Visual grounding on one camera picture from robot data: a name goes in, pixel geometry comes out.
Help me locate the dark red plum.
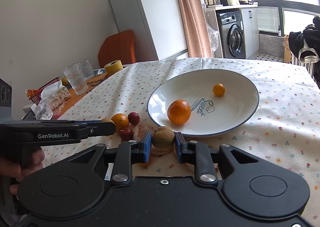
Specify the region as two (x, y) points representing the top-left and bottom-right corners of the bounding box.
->
(119, 128), (134, 142)
(127, 112), (140, 125)

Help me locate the peeled pomelo segment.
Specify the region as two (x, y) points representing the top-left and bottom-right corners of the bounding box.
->
(151, 144), (194, 172)
(133, 122), (156, 141)

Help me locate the brown longan fruit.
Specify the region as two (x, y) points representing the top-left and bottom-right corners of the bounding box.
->
(152, 126), (175, 151)

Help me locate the pale longan fruit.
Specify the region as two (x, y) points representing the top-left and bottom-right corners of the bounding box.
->
(101, 117), (113, 123)

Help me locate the small orange kumquat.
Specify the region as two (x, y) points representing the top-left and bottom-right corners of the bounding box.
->
(139, 162), (149, 167)

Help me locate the person's left hand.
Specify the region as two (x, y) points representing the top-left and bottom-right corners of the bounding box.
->
(1, 146), (45, 183)

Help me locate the mandarin on tablecloth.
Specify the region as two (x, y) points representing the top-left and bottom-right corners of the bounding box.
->
(111, 113), (129, 133)

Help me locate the white plate with blue rim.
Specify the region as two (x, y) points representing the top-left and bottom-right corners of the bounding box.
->
(147, 69), (259, 137)

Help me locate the large mandarin in plate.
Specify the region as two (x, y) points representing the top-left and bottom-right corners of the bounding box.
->
(167, 99), (191, 125)

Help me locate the snack bag with nuts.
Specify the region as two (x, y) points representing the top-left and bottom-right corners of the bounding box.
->
(26, 77), (71, 120)

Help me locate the clear drinking glass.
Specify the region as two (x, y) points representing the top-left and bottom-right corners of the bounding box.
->
(78, 59), (94, 80)
(63, 63), (87, 95)

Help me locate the yellow tape roll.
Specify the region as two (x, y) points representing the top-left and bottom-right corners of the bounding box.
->
(104, 60), (123, 77)

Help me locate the small kumquat in plate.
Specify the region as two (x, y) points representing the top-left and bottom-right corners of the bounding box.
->
(213, 84), (226, 97)

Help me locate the orange chair back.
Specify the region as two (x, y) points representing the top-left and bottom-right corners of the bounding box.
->
(98, 30), (136, 67)

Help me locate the floral white tablecloth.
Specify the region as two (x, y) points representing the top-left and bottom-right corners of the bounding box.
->
(41, 57), (320, 227)

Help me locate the crumpled clear plastic bag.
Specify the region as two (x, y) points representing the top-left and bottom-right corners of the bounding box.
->
(206, 23), (220, 56)

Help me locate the peach curtain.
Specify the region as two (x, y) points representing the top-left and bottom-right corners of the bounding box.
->
(178, 0), (212, 58)

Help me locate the silver washing machine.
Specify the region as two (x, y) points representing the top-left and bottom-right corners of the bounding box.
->
(216, 9), (246, 59)

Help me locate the white refrigerator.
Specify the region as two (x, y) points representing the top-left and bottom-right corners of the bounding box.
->
(110, 0), (188, 62)

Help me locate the white cabinet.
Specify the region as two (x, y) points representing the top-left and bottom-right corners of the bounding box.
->
(241, 8), (260, 59)

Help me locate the black clothes pile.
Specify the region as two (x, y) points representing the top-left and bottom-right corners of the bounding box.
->
(289, 16), (320, 86)

